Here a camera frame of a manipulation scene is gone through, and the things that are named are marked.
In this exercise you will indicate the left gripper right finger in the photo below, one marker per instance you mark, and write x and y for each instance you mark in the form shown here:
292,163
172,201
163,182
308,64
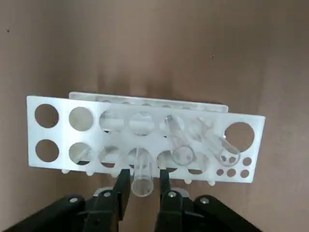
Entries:
165,183

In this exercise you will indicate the white test tube rack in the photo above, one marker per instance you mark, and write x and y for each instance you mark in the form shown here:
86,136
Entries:
62,135

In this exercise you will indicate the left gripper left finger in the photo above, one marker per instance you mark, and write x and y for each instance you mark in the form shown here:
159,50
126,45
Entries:
123,193

